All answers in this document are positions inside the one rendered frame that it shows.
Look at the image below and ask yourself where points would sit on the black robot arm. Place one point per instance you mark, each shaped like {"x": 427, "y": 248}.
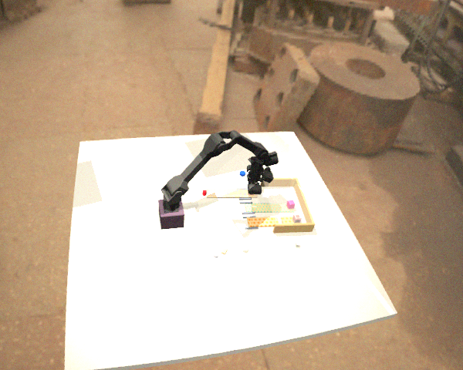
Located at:
{"x": 214, "y": 145}

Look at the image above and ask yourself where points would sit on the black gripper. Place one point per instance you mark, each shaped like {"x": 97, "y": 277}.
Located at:
{"x": 253, "y": 177}

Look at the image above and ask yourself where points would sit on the tan strip with orange dots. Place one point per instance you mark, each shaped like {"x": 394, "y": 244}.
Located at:
{"x": 261, "y": 222}

